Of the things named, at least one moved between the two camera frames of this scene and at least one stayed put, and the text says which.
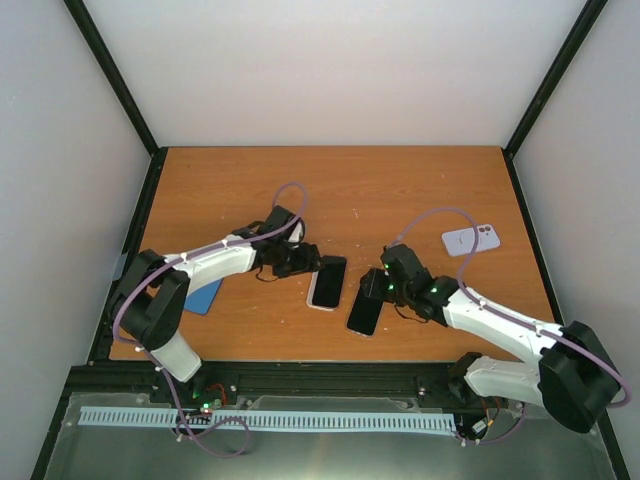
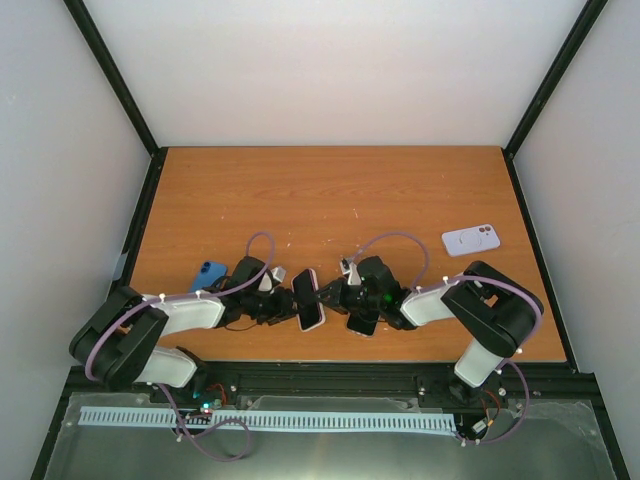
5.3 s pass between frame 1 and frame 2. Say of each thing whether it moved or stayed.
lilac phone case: stayed
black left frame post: stayed
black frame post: stayed
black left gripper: moved
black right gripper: moved
